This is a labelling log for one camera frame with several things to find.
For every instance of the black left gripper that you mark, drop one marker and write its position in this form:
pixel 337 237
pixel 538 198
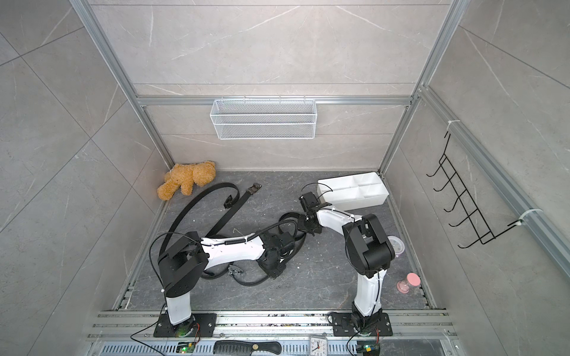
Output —
pixel 276 274

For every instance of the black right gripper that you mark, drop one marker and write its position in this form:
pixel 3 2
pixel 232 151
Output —
pixel 303 228

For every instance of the black belt with silver buckle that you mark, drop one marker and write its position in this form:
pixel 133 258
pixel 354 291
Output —
pixel 287 223

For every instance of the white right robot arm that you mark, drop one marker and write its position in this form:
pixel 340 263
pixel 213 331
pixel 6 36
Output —
pixel 367 248

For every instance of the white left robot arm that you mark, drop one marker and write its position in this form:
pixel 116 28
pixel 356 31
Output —
pixel 182 264

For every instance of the white compartment storage tray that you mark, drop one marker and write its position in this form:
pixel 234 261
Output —
pixel 351 192

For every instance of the black belt with dark buckle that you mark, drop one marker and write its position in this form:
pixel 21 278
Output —
pixel 233 204

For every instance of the small white clock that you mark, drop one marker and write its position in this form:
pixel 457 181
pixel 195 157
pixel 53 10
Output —
pixel 318 346

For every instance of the black comb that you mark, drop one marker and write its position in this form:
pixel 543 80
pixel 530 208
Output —
pixel 246 347

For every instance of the brown teddy bear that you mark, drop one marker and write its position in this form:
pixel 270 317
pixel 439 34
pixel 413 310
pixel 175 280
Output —
pixel 184 177

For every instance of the right green circuit board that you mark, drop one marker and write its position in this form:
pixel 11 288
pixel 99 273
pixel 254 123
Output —
pixel 367 349

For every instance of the green circuit board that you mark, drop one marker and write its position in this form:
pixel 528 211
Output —
pixel 367 349
pixel 186 347

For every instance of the left green circuit board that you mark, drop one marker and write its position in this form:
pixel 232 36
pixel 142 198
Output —
pixel 186 347

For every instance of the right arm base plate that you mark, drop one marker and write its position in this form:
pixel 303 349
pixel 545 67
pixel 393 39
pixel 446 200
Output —
pixel 349 324

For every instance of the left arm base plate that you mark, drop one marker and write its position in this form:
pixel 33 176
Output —
pixel 201 324

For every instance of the white wire mesh basket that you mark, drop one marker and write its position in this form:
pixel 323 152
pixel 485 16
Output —
pixel 235 119

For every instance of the black wire hook rack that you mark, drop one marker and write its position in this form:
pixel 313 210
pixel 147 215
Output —
pixel 465 202

